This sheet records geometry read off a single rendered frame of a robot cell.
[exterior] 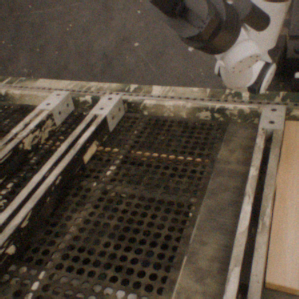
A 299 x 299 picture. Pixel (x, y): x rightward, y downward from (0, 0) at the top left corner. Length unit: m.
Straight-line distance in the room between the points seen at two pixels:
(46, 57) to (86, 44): 0.30
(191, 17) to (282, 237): 0.51
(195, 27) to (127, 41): 1.85
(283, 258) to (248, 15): 0.47
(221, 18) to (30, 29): 2.23
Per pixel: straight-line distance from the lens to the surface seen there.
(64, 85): 1.52
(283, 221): 0.91
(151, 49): 2.34
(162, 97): 1.30
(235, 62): 0.71
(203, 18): 0.56
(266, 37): 0.94
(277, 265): 0.83
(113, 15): 2.50
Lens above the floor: 2.11
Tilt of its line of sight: 70 degrees down
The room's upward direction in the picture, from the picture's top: 81 degrees counter-clockwise
